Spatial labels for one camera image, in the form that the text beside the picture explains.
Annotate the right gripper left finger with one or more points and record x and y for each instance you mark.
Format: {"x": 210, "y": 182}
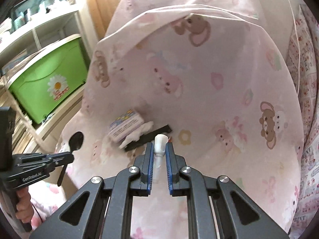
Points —
{"x": 102, "y": 208}

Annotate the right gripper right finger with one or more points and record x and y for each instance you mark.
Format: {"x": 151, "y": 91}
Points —
{"x": 217, "y": 207}

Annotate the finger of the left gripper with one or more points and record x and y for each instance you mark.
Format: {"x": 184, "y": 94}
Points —
{"x": 32, "y": 158}
{"x": 59, "y": 159}

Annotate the colourful tissue pack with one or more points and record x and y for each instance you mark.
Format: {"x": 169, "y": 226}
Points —
{"x": 124, "y": 125}

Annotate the black sachet wrapper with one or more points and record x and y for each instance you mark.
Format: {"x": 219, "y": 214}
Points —
{"x": 149, "y": 137}

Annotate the small white tube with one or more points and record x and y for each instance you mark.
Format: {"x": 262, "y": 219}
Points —
{"x": 159, "y": 152}

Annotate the person left hand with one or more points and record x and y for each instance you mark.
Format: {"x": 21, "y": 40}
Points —
{"x": 24, "y": 207}

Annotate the green plastic storage box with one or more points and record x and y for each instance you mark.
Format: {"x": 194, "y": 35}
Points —
{"x": 50, "y": 77}

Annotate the pink cartoon bed sheet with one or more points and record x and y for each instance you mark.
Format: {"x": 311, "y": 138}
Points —
{"x": 214, "y": 71}

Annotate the printed strawberry quilt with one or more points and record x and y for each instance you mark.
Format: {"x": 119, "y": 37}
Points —
{"x": 302, "y": 62}

